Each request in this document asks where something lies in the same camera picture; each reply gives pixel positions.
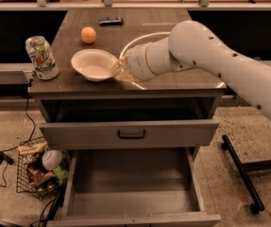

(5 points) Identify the white bowl in basket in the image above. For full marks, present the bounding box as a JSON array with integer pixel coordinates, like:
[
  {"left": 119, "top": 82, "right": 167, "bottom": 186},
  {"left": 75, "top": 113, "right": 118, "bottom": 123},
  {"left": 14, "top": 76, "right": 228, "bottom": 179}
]
[{"left": 42, "top": 149, "right": 62, "bottom": 171}]

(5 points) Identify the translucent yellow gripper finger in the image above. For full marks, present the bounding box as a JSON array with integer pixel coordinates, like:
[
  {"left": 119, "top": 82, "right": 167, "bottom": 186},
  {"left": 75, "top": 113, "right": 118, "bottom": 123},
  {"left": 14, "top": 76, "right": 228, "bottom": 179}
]
[
  {"left": 112, "top": 56, "right": 128, "bottom": 74},
  {"left": 114, "top": 71, "right": 138, "bottom": 82}
]

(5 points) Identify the orange fruit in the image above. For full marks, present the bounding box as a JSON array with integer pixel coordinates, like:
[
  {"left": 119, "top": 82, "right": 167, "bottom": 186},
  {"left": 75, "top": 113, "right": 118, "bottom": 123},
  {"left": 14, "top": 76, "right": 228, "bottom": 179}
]
[{"left": 81, "top": 26, "right": 97, "bottom": 44}]

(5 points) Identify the grey wooden drawer cabinet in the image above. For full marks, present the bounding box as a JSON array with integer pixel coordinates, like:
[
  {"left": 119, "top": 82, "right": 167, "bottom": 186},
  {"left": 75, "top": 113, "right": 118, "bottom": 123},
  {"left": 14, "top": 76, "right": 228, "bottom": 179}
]
[{"left": 28, "top": 7, "right": 228, "bottom": 227}]

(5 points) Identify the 7up soda can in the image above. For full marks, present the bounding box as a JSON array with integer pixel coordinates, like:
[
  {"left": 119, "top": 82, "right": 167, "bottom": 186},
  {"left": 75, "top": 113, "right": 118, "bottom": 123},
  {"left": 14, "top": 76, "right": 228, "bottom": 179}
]
[{"left": 25, "top": 36, "right": 59, "bottom": 80}]

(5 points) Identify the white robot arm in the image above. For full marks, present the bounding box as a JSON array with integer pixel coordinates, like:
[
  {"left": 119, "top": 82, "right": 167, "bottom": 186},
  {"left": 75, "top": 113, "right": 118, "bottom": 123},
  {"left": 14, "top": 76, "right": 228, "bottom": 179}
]
[{"left": 114, "top": 21, "right": 271, "bottom": 121}]

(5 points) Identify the green item in basket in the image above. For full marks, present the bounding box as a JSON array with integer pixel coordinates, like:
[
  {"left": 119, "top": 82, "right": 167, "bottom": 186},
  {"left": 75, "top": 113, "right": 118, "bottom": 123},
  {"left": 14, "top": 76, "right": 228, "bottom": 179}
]
[{"left": 52, "top": 166, "right": 69, "bottom": 184}]

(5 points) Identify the chip bag in basket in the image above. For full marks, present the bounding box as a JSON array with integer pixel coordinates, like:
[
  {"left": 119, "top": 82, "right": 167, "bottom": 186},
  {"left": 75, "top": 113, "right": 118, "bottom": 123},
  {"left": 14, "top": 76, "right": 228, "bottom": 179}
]
[{"left": 18, "top": 143, "right": 46, "bottom": 175}]

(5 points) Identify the black wheeled stand base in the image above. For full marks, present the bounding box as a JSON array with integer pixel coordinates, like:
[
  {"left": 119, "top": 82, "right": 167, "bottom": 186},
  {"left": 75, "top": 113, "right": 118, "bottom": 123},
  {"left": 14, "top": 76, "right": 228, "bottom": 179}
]
[{"left": 221, "top": 135, "right": 271, "bottom": 215}]

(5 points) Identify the black wire basket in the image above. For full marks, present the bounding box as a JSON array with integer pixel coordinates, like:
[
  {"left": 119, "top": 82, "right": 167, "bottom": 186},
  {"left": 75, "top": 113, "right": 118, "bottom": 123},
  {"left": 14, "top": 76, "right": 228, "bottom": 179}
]
[{"left": 16, "top": 137, "right": 69, "bottom": 199}]

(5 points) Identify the middle drawer with handle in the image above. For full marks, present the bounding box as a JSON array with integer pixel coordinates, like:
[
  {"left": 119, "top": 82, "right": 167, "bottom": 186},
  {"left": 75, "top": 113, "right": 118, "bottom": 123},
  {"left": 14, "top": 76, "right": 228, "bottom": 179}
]
[{"left": 40, "top": 119, "right": 219, "bottom": 149}]

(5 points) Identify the white paper bowl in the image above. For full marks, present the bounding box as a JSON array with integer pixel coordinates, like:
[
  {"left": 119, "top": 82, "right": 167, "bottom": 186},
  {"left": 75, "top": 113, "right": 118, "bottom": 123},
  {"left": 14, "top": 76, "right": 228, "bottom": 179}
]
[{"left": 71, "top": 49, "right": 117, "bottom": 82}]

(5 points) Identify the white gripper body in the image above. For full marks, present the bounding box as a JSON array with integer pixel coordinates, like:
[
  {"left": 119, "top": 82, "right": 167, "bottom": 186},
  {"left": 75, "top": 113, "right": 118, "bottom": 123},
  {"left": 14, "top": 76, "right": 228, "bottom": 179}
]
[{"left": 127, "top": 44, "right": 156, "bottom": 81}]

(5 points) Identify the black power cable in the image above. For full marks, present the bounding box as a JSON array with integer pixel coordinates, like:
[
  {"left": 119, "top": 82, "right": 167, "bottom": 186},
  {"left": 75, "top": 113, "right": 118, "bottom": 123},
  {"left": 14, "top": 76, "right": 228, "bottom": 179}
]
[{"left": 0, "top": 78, "right": 38, "bottom": 204}]

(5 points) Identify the open bottom drawer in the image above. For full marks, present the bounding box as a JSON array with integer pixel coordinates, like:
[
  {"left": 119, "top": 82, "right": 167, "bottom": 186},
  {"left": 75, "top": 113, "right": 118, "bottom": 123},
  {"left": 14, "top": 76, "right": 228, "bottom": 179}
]
[{"left": 47, "top": 148, "right": 221, "bottom": 227}]

